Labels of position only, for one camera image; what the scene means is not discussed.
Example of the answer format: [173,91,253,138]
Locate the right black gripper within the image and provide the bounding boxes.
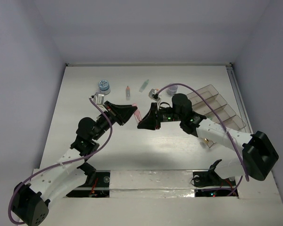
[137,103,183,131]

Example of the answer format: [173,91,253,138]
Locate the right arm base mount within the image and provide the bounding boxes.
[190,160,239,198]

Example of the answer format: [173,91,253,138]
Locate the aluminium rail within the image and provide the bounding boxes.
[226,64,253,133]

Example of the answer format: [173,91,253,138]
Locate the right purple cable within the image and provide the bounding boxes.
[157,83,250,196]

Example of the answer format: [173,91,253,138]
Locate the silver foil strip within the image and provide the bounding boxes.
[109,170,195,198]

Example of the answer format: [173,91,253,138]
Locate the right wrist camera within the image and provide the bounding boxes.
[149,89,161,102]

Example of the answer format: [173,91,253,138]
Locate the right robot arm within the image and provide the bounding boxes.
[137,94,279,185]

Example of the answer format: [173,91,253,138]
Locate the green highlighter on table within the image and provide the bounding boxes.
[139,80,149,92]

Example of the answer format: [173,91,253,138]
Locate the clear jar purple contents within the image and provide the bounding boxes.
[166,83,178,96]

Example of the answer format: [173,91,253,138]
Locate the pink highlighter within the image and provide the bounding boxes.
[132,103,142,124]

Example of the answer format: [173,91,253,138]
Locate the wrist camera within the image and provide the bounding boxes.
[149,89,161,102]
[89,92,105,106]

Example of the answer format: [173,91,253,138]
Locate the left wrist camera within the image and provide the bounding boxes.
[89,92,105,106]

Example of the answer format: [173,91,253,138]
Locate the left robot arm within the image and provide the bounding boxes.
[8,101,137,226]

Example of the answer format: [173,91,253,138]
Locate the blue lidded paint jar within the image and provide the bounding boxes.
[98,80,110,95]

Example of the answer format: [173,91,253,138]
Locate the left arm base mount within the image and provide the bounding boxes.
[66,162,110,198]

